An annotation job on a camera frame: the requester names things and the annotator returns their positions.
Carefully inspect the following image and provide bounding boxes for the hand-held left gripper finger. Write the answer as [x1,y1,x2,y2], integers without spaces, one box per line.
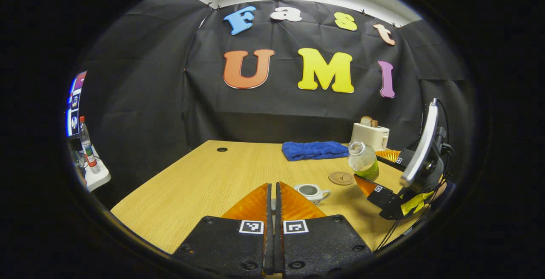
[172,182,273,277]
[275,181,374,279]

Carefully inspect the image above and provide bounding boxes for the green label water bottle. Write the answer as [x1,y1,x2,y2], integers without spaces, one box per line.
[348,141,380,181]

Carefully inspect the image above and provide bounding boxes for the round brown coaster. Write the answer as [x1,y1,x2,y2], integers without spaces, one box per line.
[328,171,355,186]

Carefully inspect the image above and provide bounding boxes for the white ceramic teacup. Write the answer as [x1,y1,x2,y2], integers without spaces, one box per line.
[294,184,331,206]

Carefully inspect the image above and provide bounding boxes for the red cap plastic bottle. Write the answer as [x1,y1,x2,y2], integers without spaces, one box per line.
[79,116,101,175]

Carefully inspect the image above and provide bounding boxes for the white toaster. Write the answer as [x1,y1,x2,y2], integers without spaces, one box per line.
[350,122,390,152]

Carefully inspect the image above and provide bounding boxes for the blue towel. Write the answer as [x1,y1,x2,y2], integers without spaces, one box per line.
[281,141,350,161]

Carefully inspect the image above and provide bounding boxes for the white side table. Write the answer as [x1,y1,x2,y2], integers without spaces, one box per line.
[75,151,112,193]

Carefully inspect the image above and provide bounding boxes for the black backdrop cloth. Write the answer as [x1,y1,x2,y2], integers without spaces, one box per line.
[79,0,475,209]

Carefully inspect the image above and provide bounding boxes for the computer monitor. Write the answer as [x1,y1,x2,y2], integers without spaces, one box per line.
[66,70,88,138]

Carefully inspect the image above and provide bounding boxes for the black cable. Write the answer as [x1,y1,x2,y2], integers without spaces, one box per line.
[374,204,428,253]

